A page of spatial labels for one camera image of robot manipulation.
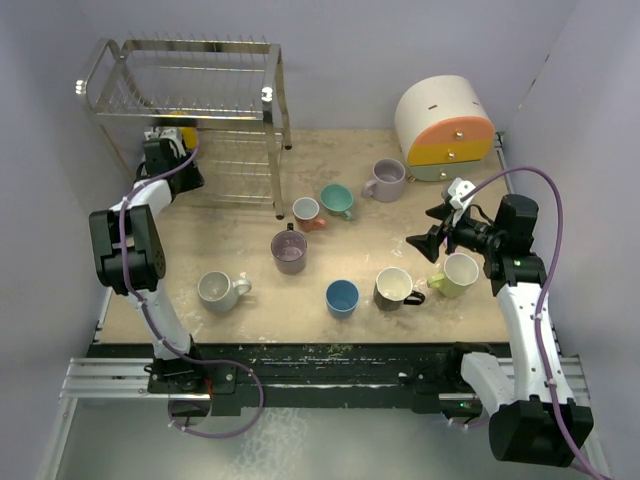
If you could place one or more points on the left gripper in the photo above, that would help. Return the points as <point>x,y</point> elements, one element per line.
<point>194,180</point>

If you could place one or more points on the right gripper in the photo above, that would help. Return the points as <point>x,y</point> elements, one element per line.
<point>429,243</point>

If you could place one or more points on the yellow mug black handle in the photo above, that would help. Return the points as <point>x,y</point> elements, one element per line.
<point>189,134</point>

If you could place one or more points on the lime green mug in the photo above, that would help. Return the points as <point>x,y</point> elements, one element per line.
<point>459,272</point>

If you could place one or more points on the black mug white interior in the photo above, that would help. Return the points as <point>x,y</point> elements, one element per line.
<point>394,288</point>

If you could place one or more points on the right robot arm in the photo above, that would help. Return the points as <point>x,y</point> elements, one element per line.
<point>533,414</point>

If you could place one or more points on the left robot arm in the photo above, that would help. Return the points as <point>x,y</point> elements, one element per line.
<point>129,259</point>

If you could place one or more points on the metal dish rack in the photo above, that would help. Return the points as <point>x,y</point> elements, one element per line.
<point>234,87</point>

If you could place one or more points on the lilac mug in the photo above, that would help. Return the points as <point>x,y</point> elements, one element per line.
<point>387,181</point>

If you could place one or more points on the teal cup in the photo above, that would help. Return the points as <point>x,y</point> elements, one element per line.
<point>338,200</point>

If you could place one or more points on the round drawer box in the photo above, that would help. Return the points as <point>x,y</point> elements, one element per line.
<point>442,128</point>

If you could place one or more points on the blue cup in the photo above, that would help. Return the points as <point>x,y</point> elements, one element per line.
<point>342,297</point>

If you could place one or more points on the salmon pink mug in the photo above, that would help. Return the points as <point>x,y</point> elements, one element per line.
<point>306,211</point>

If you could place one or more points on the grey speckled mug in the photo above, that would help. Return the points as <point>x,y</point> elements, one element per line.
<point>218,293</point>

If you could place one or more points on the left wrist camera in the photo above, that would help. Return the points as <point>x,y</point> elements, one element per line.
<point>174,134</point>

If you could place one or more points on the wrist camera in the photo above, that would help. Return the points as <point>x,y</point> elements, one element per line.
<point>458,194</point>
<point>174,134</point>

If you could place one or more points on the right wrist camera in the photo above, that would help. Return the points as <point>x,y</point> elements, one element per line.
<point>458,194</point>

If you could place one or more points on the purple mug black handle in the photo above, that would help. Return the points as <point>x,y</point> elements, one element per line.
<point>289,250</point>

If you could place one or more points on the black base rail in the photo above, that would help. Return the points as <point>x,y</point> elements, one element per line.
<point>421,377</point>

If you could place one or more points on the aluminium frame rail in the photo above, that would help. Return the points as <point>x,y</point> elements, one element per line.
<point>105,378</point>

